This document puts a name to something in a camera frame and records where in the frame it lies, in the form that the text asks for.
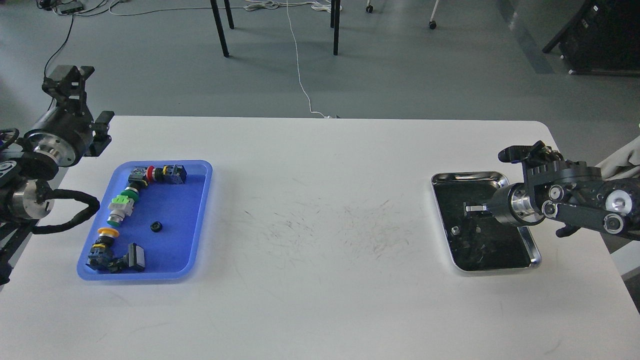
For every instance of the red emergency push button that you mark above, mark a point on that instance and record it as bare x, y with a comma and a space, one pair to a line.
143, 176

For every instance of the blue plastic tray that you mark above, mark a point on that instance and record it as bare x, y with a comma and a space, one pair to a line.
169, 254

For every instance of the black equipment case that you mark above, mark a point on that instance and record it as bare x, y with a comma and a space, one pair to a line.
602, 38

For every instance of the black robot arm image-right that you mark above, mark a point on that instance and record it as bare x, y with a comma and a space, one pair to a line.
603, 198

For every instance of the black table leg left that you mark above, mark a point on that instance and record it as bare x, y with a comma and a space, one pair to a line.
219, 24

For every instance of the black table leg right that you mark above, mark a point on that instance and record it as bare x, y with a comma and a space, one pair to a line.
335, 10

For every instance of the yellow push button switch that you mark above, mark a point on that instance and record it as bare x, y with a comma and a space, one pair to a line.
101, 256

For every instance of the green push button switch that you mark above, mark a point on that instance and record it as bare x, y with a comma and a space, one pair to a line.
122, 206

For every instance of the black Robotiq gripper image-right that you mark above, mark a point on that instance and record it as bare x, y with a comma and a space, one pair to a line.
509, 205

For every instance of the silver metal tray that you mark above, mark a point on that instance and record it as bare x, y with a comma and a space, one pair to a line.
484, 244

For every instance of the black square push button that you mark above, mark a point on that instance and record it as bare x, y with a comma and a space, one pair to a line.
134, 259

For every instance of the black table leg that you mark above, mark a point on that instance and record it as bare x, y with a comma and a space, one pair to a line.
335, 10
219, 24

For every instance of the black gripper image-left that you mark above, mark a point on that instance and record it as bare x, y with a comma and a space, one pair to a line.
68, 132

